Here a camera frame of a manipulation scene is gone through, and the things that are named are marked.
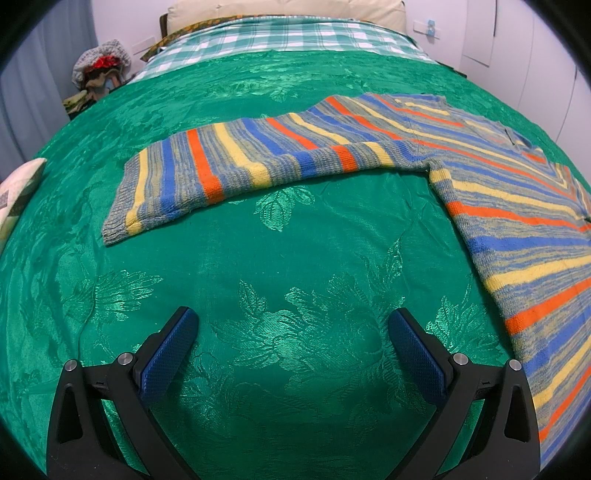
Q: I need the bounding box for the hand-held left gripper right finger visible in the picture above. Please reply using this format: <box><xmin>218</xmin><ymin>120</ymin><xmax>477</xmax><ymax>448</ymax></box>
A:
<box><xmin>387</xmin><ymin>308</ymin><xmax>541</xmax><ymax>480</ymax></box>

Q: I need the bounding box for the striped knit sweater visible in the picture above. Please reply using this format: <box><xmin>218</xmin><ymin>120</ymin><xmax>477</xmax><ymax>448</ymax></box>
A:
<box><xmin>102</xmin><ymin>93</ymin><xmax>591</xmax><ymax>468</ymax></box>

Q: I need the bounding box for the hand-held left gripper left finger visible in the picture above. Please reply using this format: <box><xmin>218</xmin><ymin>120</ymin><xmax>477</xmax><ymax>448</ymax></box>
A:
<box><xmin>46</xmin><ymin>306</ymin><xmax>200</xmax><ymax>480</ymax></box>

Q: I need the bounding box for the green floral bedspread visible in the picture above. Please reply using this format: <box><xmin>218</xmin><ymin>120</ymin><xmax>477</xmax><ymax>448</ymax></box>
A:
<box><xmin>0</xmin><ymin>49</ymin><xmax>591</xmax><ymax>480</ymax></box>

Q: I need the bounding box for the grey curtain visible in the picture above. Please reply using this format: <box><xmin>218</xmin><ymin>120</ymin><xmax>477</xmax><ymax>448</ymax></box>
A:
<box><xmin>0</xmin><ymin>0</ymin><xmax>99</xmax><ymax>176</ymax></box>

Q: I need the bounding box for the green checkered blanket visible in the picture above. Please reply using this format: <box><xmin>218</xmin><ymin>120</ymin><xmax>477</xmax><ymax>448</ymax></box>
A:
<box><xmin>130</xmin><ymin>16</ymin><xmax>437</xmax><ymax>84</ymax></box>

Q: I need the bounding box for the white wardrobe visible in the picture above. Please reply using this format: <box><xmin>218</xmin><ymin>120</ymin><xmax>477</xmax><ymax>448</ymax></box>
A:
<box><xmin>434</xmin><ymin>0</ymin><xmax>591</xmax><ymax>153</ymax></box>

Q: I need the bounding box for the pile of clothes and hats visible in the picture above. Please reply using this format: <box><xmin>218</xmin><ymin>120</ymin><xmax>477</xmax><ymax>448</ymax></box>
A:
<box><xmin>63</xmin><ymin>40</ymin><xmax>134</xmax><ymax>120</ymax></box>

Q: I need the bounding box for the cream pillow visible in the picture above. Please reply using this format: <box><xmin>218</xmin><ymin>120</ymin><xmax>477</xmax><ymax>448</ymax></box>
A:
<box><xmin>166</xmin><ymin>0</ymin><xmax>408</xmax><ymax>36</ymax></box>

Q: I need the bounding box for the quilted patchwork cushion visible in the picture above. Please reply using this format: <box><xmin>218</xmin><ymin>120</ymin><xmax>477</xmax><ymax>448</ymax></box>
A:
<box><xmin>0</xmin><ymin>158</ymin><xmax>48</xmax><ymax>254</ymax></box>

